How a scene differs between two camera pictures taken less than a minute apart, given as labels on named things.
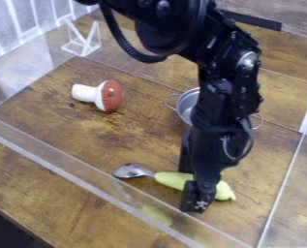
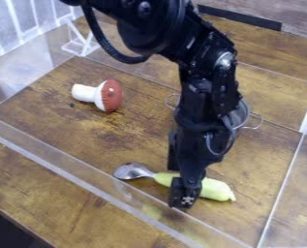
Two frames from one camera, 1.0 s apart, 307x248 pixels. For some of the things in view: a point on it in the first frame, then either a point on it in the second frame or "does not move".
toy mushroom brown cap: [107, 95] does not move
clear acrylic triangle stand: [79, 45] does not move
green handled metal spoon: [171, 179] does not move
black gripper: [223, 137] -> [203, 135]
